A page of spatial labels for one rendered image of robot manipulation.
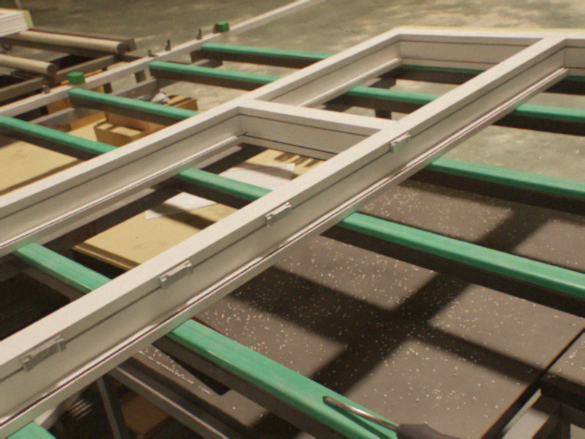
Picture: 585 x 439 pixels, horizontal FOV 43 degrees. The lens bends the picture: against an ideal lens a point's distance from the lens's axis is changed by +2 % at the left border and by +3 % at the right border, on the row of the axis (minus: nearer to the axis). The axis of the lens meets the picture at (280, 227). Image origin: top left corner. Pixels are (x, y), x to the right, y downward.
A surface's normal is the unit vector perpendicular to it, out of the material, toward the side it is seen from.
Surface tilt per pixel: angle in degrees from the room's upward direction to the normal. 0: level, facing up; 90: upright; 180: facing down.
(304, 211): 90
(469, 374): 0
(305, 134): 90
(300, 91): 90
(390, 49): 90
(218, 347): 0
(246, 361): 0
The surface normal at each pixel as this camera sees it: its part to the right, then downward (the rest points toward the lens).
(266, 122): -0.69, 0.42
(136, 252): -0.15, -0.88
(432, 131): 0.71, 0.22
